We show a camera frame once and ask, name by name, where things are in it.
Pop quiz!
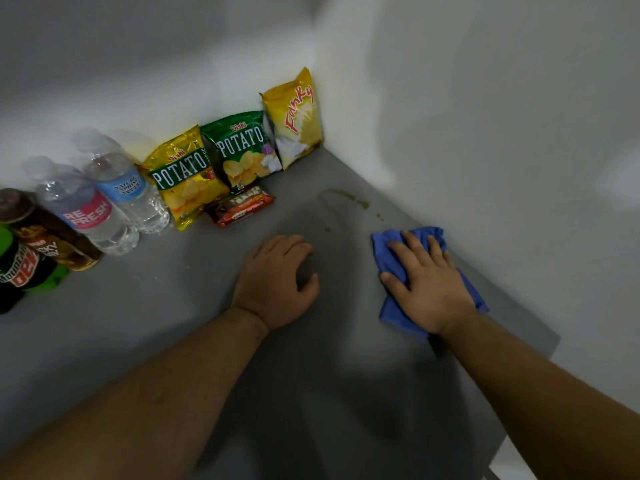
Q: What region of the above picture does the person's left hand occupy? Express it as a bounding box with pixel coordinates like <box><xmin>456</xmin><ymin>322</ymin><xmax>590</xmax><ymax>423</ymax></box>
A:
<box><xmin>230</xmin><ymin>235</ymin><xmax>321</xmax><ymax>332</ymax></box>

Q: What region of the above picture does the person's right forearm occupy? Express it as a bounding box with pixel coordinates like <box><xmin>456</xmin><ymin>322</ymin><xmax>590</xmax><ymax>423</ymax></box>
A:
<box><xmin>440</xmin><ymin>310</ymin><xmax>640</xmax><ymax>480</ymax></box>

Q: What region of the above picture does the brown chocolate biscuit packet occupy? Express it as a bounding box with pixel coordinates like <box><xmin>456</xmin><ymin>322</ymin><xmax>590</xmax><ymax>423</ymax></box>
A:
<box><xmin>204</xmin><ymin>184</ymin><xmax>276</xmax><ymax>228</ymax></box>

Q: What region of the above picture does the yellow snack bag red lettering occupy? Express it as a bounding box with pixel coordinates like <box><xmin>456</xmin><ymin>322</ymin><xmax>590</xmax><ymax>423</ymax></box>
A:
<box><xmin>260</xmin><ymin>67</ymin><xmax>325</xmax><ymax>171</ymax></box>

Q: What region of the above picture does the person's right hand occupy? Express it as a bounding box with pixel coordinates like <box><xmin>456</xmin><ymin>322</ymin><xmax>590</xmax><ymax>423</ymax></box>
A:
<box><xmin>379</xmin><ymin>231</ymin><xmax>479</xmax><ymax>338</ymax></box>

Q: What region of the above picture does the blue cleaning cloth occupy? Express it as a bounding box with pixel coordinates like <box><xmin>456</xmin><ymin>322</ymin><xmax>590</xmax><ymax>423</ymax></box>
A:
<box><xmin>371</xmin><ymin>226</ymin><xmax>490</xmax><ymax>339</ymax></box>

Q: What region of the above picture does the brown drink bottle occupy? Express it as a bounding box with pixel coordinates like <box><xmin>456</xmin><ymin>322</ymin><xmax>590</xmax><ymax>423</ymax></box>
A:
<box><xmin>0</xmin><ymin>188</ymin><xmax>104</xmax><ymax>272</ymax></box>

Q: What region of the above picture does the person's left forearm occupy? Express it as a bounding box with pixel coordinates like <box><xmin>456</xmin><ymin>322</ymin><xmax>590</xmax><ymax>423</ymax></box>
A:
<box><xmin>0</xmin><ymin>307</ymin><xmax>271</xmax><ymax>480</ymax></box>

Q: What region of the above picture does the clear water bottle pink label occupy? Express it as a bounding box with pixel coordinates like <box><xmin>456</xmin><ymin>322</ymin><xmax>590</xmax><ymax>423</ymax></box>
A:
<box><xmin>22</xmin><ymin>156</ymin><xmax>141</xmax><ymax>257</ymax></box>

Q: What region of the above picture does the green soda bottle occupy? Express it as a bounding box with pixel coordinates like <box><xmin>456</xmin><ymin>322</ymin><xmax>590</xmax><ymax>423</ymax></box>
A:
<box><xmin>0</xmin><ymin>225</ymin><xmax>71</xmax><ymax>315</ymax></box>

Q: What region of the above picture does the yellow potato chip bag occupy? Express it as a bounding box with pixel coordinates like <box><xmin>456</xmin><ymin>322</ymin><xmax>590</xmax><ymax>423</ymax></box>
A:
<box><xmin>142</xmin><ymin>125</ymin><xmax>231</xmax><ymax>232</ymax></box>

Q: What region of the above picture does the brown spill stain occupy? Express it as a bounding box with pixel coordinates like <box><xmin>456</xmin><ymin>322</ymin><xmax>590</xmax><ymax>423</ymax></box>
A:
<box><xmin>320</xmin><ymin>188</ymin><xmax>386</xmax><ymax>221</ymax></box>

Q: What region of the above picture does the clear water bottle blue label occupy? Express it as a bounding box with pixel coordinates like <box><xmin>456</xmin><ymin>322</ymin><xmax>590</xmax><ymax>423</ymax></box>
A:
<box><xmin>72</xmin><ymin>127</ymin><xmax>171</xmax><ymax>235</ymax></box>

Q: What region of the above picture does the green potato chip bag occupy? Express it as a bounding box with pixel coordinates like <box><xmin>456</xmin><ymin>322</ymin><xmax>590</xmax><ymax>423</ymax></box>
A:
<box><xmin>200</xmin><ymin>111</ymin><xmax>284</xmax><ymax>196</ymax></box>

